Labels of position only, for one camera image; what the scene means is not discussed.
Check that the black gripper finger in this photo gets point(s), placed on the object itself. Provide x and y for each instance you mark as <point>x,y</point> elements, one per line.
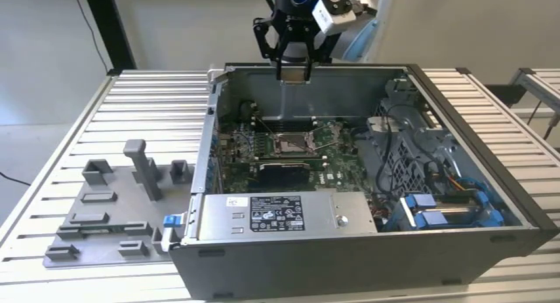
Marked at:
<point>268,40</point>
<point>322,48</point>

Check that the silver square CPU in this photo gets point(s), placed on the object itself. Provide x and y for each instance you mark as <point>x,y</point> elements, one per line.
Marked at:
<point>294,75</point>

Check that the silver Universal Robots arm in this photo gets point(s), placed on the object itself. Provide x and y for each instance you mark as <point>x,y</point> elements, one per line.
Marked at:
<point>350,44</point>

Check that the black RAM slot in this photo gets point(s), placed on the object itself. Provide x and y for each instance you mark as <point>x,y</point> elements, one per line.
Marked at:
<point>287,121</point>

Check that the CPU socket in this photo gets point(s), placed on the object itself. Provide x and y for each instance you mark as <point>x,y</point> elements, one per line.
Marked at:
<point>292,145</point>

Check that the thin metal locking lever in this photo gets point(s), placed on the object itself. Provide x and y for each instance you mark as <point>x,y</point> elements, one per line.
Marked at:
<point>328,143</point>
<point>267,126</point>

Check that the green motherboard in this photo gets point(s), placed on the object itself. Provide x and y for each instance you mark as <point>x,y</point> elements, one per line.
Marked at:
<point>346,172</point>

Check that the black fan shroud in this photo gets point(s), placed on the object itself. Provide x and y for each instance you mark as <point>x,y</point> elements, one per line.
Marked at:
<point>282,176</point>

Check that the black plastic drive cage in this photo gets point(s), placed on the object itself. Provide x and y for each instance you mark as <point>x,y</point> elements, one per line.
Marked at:
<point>404,172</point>

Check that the black power supply label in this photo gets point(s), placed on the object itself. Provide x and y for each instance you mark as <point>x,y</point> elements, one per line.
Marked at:
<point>275,212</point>

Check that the blue disk carrier in bay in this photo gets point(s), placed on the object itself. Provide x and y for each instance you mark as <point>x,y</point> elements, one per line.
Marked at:
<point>431,218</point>
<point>422,200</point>

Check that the silver power supply unit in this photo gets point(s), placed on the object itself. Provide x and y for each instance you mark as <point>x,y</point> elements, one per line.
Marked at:
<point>219,217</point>

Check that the grey parts rack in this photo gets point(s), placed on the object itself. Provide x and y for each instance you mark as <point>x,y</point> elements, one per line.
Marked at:
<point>127,198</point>

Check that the hard disk in blue carrier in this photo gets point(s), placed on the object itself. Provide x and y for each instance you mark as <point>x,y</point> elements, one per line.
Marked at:
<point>171,221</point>

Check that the open black PC case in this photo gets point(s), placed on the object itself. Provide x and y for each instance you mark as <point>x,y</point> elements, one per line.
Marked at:
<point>350,267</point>

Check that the white upright post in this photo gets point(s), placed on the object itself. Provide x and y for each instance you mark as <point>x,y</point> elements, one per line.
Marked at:
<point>382,24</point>

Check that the silver metal bracket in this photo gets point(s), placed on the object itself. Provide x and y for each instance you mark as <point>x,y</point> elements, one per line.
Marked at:
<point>382,123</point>

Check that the black upright frame post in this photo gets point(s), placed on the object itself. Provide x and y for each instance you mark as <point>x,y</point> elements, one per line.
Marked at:
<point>111,27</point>

